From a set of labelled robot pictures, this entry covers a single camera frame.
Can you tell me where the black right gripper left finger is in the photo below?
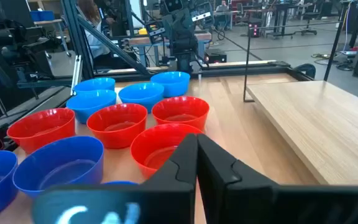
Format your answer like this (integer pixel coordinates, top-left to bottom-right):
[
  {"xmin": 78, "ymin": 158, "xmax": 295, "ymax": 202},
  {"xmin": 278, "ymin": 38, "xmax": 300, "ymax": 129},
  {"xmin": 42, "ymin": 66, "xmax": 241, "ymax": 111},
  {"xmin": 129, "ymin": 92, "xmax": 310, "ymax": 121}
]
[{"xmin": 31, "ymin": 133, "xmax": 198, "ymax": 224}]

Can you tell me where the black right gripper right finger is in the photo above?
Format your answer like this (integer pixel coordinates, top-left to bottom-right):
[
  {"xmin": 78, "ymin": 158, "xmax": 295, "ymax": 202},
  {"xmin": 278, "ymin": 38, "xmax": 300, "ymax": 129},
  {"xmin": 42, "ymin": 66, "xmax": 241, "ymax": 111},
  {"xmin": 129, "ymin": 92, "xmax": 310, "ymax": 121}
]
[{"xmin": 196, "ymin": 133, "xmax": 358, "ymax": 224}]

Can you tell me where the red plastic bowl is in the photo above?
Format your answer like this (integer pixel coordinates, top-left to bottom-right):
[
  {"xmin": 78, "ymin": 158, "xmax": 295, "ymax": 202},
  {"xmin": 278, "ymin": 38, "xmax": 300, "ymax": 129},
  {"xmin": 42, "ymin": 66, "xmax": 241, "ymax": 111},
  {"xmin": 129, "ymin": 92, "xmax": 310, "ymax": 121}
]
[
  {"xmin": 86, "ymin": 103, "xmax": 148, "ymax": 149},
  {"xmin": 151, "ymin": 96, "xmax": 210, "ymax": 131},
  {"xmin": 7, "ymin": 108, "xmax": 76, "ymax": 155},
  {"xmin": 130, "ymin": 123, "xmax": 203, "ymax": 180}
]

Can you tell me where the light blue plastic bowl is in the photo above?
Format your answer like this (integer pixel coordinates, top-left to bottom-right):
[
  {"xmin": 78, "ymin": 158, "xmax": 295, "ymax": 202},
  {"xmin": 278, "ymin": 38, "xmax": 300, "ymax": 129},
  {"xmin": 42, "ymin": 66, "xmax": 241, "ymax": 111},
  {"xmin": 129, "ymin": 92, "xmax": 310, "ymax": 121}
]
[
  {"xmin": 73, "ymin": 77, "xmax": 116, "ymax": 96},
  {"xmin": 118, "ymin": 82, "xmax": 165, "ymax": 113},
  {"xmin": 150, "ymin": 71, "xmax": 191, "ymax": 98},
  {"xmin": 66, "ymin": 89, "xmax": 117, "ymax": 124}
]

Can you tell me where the black box with light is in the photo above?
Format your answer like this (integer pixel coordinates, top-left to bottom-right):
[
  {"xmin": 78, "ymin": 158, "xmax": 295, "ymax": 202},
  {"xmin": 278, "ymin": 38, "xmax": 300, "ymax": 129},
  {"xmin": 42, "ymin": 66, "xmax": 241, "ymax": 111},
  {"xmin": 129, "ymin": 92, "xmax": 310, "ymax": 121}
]
[{"xmin": 203, "ymin": 49, "xmax": 228, "ymax": 65}]

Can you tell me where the black computer tower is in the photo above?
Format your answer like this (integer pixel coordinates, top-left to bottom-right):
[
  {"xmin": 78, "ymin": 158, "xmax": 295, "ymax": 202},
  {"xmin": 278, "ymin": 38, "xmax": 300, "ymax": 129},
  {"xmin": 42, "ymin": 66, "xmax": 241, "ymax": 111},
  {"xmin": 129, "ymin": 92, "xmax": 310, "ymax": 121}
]
[{"xmin": 247, "ymin": 21, "xmax": 260, "ymax": 38}]

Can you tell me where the person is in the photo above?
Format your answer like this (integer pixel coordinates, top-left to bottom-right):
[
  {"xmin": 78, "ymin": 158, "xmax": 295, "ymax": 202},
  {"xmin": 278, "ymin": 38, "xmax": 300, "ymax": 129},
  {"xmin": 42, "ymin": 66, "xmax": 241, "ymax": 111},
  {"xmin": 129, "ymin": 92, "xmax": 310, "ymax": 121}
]
[{"xmin": 76, "ymin": 0, "xmax": 119, "ymax": 68}]

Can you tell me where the black office chair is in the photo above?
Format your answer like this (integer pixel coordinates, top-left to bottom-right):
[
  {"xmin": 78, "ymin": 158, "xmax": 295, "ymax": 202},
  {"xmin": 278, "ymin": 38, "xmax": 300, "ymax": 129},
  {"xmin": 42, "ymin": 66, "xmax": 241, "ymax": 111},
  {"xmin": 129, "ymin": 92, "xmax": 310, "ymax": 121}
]
[{"xmin": 300, "ymin": 2, "xmax": 321, "ymax": 37}]

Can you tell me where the blue storage bin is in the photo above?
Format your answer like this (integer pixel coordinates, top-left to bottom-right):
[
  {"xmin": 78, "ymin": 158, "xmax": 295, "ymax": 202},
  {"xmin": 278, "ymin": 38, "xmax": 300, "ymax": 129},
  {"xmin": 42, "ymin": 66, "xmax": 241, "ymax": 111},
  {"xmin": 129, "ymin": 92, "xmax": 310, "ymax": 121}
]
[{"xmin": 29, "ymin": 10, "xmax": 55, "ymax": 22}]

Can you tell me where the black aluminium table frame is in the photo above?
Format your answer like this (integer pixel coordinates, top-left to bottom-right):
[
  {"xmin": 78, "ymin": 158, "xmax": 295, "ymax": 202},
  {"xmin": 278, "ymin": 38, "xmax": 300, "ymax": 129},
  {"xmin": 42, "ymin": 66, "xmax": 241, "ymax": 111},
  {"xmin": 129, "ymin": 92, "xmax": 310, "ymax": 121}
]
[{"xmin": 16, "ymin": 0, "xmax": 316, "ymax": 94}]

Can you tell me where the wooden shelf black metal frame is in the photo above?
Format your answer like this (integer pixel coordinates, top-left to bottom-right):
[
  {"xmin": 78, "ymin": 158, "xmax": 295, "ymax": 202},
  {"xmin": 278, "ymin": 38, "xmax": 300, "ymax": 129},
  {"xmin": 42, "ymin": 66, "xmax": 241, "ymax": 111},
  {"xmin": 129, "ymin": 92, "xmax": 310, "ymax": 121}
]
[{"xmin": 242, "ymin": 20, "xmax": 358, "ymax": 187}]

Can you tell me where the silver metal bracket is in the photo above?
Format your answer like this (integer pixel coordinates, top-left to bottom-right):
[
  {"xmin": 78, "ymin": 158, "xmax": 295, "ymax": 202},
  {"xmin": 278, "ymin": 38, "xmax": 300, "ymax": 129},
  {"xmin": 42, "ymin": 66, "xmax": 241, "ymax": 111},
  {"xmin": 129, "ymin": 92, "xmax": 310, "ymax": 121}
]
[{"xmin": 70, "ymin": 55, "xmax": 83, "ymax": 96}]

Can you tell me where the floor cable bundle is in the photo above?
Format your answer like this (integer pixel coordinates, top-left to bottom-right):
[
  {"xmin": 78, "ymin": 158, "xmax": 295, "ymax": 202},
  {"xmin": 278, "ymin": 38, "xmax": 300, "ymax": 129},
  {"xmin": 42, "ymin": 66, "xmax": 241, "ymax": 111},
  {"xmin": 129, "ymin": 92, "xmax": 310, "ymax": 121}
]
[{"xmin": 311, "ymin": 52, "xmax": 354, "ymax": 72}]

